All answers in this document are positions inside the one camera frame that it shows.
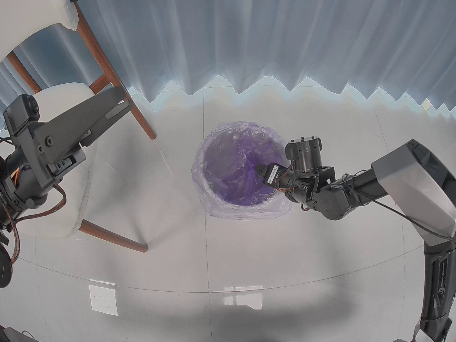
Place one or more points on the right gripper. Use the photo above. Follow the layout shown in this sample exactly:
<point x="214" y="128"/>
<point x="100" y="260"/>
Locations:
<point x="281" y="180"/>

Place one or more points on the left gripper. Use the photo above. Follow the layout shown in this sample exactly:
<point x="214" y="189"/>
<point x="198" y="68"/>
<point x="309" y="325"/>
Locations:
<point x="39" y="176"/>

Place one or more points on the purple plastic bag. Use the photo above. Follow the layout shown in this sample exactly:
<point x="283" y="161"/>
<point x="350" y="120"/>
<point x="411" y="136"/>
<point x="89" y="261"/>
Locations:
<point x="242" y="187"/>

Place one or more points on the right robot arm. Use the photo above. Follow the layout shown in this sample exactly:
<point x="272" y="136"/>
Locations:
<point x="402" y="176"/>

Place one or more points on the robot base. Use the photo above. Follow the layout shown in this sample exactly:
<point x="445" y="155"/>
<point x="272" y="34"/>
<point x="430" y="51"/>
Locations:
<point x="10" y="335"/>

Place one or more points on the white trash bin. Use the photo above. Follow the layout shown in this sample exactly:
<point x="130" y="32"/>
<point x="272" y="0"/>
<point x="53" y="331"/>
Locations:
<point x="215" y="151"/>

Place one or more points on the white cushioned wooden chair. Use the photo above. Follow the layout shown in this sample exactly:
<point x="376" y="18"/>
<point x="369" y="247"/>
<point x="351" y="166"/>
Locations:
<point x="53" y="119"/>

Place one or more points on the pale blue curtain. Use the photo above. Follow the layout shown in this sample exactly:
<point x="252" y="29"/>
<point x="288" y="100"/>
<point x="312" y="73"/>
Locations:
<point x="249" y="30"/>

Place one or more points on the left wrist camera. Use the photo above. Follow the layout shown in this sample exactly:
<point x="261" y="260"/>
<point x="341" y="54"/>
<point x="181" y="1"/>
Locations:
<point x="21" y="114"/>

